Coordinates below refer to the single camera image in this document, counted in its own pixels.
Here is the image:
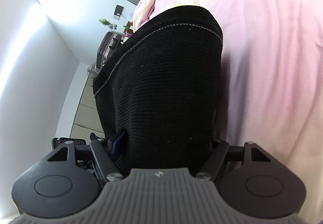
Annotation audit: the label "black pants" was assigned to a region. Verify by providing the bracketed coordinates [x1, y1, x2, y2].
[92, 5, 223, 174]

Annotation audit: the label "beige built-in wardrobe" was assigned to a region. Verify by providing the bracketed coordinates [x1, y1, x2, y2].
[70, 78, 104, 144]

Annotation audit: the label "standing fan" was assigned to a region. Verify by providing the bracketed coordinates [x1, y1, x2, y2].
[86, 64, 100, 79]

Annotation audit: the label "dark maroon suitcase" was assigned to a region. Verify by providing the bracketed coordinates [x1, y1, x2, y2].
[95, 32, 124, 71]

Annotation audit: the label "wooden bedside table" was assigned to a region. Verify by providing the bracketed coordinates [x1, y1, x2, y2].
[123, 21, 134, 42]

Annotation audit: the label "small green potted plant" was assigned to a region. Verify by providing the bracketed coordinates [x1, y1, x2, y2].
[99, 18, 113, 29]

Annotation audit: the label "pink floral duvet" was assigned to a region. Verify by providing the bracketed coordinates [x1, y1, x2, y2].
[131, 0, 323, 189]

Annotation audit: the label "black wall socket panel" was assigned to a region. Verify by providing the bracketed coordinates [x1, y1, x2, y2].
[114, 5, 124, 17]

